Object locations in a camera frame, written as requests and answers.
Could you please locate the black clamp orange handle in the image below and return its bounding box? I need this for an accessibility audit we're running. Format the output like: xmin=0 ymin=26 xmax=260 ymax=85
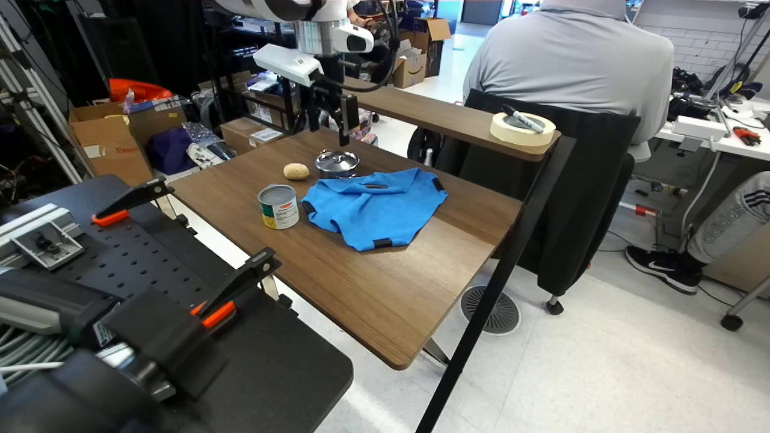
xmin=90 ymin=177 xmax=175 ymax=232
xmin=189 ymin=247 xmax=284 ymax=333

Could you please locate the white desk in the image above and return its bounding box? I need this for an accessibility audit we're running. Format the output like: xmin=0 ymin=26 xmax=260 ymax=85
xmin=653 ymin=112 xmax=770 ymax=167

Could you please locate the large open cardboard box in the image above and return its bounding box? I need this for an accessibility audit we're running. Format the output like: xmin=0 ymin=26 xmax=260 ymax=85
xmin=67 ymin=97 xmax=189 ymax=188

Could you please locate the beige tape roll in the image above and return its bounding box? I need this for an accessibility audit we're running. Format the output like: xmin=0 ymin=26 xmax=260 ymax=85
xmin=489 ymin=109 xmax=558 ymax=149

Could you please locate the beige potato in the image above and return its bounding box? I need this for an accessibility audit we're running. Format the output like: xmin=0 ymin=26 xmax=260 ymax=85
xmin=282 ymin=161 xmax=312 ymax=184

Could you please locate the blue cloth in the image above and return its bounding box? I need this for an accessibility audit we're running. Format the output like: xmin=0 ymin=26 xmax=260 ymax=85
xmin=300 ymin=165 xmax=451 ymax=256

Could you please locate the black perforated base board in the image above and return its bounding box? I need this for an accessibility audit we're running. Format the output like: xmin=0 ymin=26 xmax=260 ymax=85
xmin=0 ymin=173 xmax=357 ymax=433

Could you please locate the person in grey shirt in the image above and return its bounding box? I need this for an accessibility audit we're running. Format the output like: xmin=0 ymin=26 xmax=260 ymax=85
xmin=462 ymin=0 xmax=676 ymax=165

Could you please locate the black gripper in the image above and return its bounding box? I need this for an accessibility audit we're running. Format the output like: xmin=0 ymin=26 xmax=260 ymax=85
xmin=322 ymin=75 xmax=364 ymax=152

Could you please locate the small brown cardboard box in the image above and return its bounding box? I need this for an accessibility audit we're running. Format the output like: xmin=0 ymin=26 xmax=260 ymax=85
xmin=220 ymin=115 xmax=284 ymax=154

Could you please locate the black office chair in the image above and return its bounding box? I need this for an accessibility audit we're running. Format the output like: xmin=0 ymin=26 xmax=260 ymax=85
xmin=406 ymin=90 xmax=646 ymax=318

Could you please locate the orange plastic object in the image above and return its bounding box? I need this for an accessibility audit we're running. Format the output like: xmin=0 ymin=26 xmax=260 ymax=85
xmin=106 ymin=77 xmax=175 ymax=105

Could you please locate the tin can yellow green label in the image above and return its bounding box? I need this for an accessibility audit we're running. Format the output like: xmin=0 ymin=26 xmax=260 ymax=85
xmin=255 ymin=182 xmax=303 ymax=233

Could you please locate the tall cardboard box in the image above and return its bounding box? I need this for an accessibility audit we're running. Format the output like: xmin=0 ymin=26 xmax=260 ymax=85
xmin=400 ymin=17 xmax=452 ymax=81

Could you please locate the person in grey trousers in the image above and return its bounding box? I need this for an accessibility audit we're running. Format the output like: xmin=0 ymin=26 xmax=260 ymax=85
xmin=623 ymin=170 xmax=770 ymax=296

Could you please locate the small silver pot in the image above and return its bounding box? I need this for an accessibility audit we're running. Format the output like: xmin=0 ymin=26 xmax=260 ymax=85
xmin=312 ymin=148 xmax=364 ymax=182

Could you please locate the red hand tool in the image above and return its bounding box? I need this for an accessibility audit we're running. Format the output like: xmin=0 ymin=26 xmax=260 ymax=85
xmin=729 ymin=126 xmax=764 ymax=149

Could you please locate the aluminium rail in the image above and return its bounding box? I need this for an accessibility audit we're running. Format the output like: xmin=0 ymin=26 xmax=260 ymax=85
xmin=0 ymin=203 xmax=86 ymax=273

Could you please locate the purple bag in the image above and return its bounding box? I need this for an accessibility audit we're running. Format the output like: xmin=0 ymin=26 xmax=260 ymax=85
xmin=145 ymin=126 xmax=198 ymax=177

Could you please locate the low cardboard box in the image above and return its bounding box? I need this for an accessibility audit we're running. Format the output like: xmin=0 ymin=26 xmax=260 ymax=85
xmin=389 ymin=46 xmax=430 ymax=90

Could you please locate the black table leg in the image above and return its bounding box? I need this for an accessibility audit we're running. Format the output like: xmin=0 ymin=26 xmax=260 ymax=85
xmin=415 ymin=135 xmax=578 ymax=433

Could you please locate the aluminium frame post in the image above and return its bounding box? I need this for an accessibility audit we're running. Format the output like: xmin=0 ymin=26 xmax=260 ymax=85
xmin=0 ymin=16 xmax=83 ymax=188

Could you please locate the round chair base plate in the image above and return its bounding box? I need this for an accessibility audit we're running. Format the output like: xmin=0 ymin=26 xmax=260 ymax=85
xmin=460 ymin=284 xmax=523 ymax=337

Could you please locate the pink patterned bag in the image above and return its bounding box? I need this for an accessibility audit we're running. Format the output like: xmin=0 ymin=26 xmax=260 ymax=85
xmin=352 ymin=118 xmax=380 ymax=148

